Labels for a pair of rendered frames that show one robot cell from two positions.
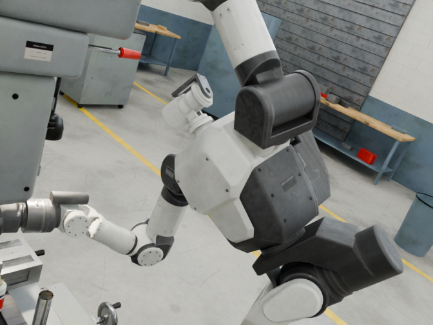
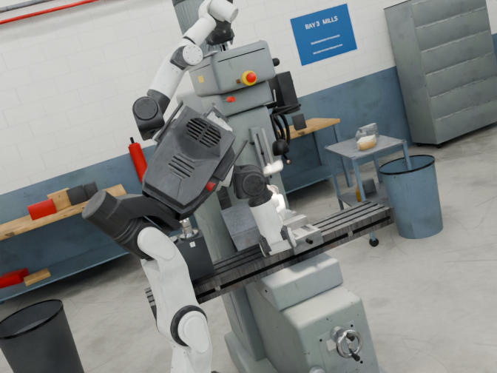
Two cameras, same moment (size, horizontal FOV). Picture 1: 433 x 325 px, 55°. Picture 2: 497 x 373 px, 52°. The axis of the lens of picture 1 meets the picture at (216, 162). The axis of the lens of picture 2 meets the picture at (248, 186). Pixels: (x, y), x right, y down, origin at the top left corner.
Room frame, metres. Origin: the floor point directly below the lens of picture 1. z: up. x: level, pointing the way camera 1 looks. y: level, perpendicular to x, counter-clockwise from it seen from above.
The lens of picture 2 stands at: (2.21, -1.36, 1.81)
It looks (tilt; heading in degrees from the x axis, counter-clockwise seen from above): 13 degrees down; 129
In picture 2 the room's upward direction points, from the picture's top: 17 degrees counter-clockwise
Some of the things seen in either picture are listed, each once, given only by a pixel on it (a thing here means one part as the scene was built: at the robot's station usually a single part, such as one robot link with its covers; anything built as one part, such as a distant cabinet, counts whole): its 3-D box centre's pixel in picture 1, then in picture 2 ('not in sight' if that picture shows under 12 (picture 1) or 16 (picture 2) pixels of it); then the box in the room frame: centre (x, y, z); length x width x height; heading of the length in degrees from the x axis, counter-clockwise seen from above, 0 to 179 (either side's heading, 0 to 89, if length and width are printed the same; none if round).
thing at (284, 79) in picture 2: not in sight; (282, 93); (0.76, 0.94, 1.62); 0.20 x 0.09 x 0.21; 144
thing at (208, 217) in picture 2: not in sight; (250, 246); (0.31, 0.86, 0.78); 0.50 x 0.47 x 1.56; 144
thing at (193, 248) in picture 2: not in sight; (185, 257); (0.51, 0.15, 1.06); 0.22 x 0.12 x 0.20; 47
